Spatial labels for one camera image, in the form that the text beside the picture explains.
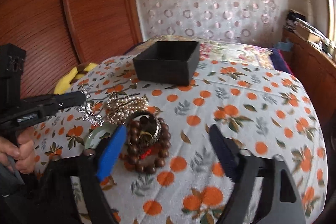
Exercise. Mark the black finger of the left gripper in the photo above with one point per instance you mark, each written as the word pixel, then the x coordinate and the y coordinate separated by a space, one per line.
pixel 71 99

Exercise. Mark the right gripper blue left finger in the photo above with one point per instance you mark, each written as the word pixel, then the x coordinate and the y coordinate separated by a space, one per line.
pixel 111 150

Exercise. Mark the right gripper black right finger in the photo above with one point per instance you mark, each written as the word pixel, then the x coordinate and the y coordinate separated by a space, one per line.
pixel 225 150

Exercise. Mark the silver ornate hair comb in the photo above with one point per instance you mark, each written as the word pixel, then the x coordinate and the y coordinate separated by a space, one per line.
pixel 87 112

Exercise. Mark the dark metal bangle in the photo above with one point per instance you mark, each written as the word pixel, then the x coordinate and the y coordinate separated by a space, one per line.
pixel 152 130

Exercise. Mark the black square jewelry box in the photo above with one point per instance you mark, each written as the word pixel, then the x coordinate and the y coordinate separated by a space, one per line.
pixel 168 62

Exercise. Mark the person's left hand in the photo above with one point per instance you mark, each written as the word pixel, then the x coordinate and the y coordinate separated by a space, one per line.
pixel 23 153

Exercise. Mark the yellow striped plush toy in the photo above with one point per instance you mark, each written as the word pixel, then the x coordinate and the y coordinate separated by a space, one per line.
pixel 73 76

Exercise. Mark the pale green jade bangle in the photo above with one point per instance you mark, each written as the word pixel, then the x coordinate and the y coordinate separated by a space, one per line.
pixel 104 131

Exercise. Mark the red-brown wooden wardrobe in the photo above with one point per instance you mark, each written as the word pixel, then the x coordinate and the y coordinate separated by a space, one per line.
pixel 58 35

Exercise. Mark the dark blue blanket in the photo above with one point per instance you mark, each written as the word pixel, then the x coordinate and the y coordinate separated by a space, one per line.
pixel 278 61

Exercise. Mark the wooden sideboard cabinet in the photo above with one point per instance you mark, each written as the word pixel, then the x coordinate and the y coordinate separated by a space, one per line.
pixel 316 71

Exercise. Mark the teal cloth item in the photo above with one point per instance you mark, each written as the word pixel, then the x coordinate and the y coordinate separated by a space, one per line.
pixel 285 46

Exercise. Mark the clutter pile on cabinet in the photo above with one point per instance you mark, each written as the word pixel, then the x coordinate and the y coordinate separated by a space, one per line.
pixel 296 23

